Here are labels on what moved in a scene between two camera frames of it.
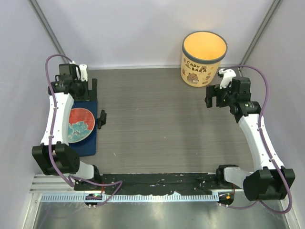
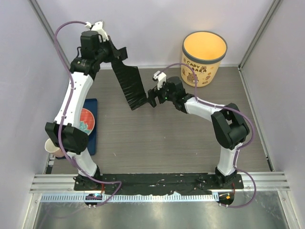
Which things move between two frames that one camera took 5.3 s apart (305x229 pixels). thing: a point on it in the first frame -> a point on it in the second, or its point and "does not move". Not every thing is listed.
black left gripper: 89,95 -> 117,53
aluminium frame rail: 49,183 does not move
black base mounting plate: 149,183 does not move
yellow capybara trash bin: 202,53 does not move
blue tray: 87,148 does not move
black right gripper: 212,90 -> 152,94
